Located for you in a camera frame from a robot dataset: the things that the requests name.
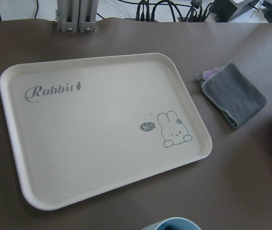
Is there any light blue plastic cup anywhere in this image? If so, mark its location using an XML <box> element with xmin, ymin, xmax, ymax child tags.
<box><xmin>143</xmin><ymin>217</ymin><xmax>201</xmax><ymax>230</ymax></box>

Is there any cream rabbit tray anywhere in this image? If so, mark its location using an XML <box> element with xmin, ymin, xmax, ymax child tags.
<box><xmin>0</xmin><ymin>53</ymin><xmax>212</xmax><ymax>210</ymax></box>

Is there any grey folded cloth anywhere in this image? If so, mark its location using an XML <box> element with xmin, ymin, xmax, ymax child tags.
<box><xmin>197</xmin><ymin>62</ymin><xmax>267</xmax><ymax>129</ymax></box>

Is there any aluminium frame post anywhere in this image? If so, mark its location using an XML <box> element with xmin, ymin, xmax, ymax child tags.
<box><xmin>56</xmin><ymin>0</ymin><xmax>98</xmax><ymax>33</ymax></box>

